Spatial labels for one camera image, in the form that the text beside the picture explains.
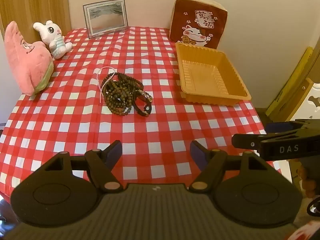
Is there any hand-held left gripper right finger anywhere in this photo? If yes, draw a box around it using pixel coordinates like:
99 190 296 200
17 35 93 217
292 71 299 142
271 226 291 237
189 140 272 194

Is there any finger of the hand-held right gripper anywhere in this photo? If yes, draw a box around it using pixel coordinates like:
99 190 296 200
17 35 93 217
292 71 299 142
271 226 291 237
231 133 266 153
265 121 301 133

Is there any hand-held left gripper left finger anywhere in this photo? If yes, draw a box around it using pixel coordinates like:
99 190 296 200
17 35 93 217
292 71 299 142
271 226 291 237
43 140 124 193

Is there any dark bangle bracelet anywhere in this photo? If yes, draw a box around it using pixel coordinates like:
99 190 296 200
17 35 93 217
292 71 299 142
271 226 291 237
132 89 153 118

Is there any dark wooden bead necklace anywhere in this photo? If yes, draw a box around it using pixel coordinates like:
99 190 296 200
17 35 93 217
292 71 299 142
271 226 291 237
101 72 145 117

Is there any thin pale bead string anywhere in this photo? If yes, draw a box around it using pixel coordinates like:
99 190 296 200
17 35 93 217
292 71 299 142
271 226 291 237
97 67 117 104

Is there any orange plastic tray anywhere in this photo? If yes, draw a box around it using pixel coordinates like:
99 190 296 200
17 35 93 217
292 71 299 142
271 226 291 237
175 42 252 106

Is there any person's right hand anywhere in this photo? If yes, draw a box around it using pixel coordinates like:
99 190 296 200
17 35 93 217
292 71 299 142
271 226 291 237
297 158 320 200

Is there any yellow flat cardboard box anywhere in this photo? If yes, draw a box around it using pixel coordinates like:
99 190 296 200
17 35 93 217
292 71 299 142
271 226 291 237
265 46 314 117

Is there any red white checked tablecloth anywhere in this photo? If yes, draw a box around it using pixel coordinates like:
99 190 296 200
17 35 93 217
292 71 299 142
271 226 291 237
0 26 284 202

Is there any red patterned cloth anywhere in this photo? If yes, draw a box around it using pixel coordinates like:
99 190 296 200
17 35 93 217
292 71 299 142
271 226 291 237
292 219 320 240

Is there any pink plush pillow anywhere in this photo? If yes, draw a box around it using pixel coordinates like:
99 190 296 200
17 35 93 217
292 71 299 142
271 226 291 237
4 21 54 97

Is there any white bunny plush toy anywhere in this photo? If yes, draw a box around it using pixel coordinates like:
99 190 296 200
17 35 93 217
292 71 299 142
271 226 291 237
33 20 73 60

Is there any red lucky cat cushion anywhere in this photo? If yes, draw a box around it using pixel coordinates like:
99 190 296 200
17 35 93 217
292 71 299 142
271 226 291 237
169 0 228 50

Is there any black strap loop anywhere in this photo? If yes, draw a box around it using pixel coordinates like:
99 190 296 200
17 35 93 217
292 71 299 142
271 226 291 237
306 197 320 217

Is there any clear sand art frame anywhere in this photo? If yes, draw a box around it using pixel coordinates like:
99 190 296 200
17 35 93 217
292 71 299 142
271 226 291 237
83 0 129 39

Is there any wooden wall panel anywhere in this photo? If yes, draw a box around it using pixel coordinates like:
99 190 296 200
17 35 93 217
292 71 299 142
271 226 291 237
0 0 72 44

